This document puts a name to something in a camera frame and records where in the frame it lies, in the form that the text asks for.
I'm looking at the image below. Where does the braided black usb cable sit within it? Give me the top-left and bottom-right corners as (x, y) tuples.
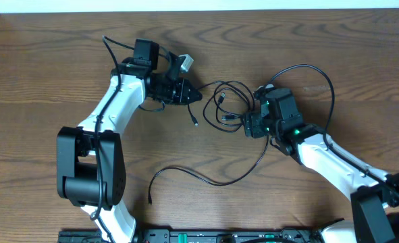
(186, 80), (256, 134)

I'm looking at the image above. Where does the smooth black usb cable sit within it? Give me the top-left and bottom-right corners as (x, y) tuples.
(147, 134), (270, 205)

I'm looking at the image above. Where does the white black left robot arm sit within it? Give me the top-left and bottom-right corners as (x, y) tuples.
(56, 38), (203, 242)

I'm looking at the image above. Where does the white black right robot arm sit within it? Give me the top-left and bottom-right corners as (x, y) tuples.
(243, 85), (399, 242)

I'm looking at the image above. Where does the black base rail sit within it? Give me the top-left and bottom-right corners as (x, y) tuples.
(57, 227), (324, 243)

